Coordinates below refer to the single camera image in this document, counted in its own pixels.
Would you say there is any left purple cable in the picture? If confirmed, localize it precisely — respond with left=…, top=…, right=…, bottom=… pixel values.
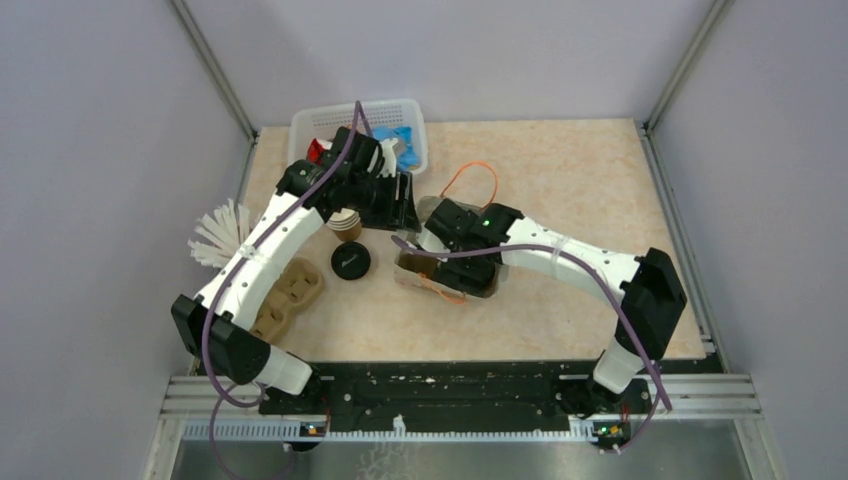
left=201, top=100, right=372, bottom=480

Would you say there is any blue cloth toy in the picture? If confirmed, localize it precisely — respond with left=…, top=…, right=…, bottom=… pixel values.
left=372, top=126, right=422, bottom=172

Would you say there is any black lid stack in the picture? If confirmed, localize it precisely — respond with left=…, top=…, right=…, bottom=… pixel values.
left=330, top=241, right=372, bottom=281

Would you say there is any beige paper bag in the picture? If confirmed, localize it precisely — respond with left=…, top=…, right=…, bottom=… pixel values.
left=394, top=161, right=508, bottom=305

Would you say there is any white wrapped straws bundle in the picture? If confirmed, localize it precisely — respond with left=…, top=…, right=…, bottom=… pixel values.
left=187, top=199, right=256, bottom=269

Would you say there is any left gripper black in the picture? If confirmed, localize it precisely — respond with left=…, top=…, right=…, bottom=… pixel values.
left=349, top=169, right=422, bottom=233

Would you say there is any red cloth toy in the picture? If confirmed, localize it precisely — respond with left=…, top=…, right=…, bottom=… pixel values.
left=306, top=138, right=335, bottom=166

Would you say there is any white plastic basket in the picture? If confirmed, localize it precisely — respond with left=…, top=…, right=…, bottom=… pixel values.
left=287, top=98, right=428, bottom=176

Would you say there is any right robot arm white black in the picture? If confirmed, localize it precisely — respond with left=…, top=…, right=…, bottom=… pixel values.
left=411, top=197, right=688, bottom=412

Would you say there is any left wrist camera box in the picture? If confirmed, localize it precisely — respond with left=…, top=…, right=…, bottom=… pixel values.
left=378, top=137, right=406, bottom=177

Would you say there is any brown pulp cup carrier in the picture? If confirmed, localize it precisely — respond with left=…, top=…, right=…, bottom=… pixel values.
left=250, top=257, right=325, bottom=344

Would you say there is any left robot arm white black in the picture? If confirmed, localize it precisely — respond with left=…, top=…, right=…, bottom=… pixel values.
left=171, top=126, right=420, bottom=414

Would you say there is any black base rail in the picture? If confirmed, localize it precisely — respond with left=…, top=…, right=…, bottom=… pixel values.
left=258, top=360, right=653, bottom=433

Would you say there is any stack of paper cups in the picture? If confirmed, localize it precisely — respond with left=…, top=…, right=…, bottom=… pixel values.
left=326, top=208, right=363, bottom=242

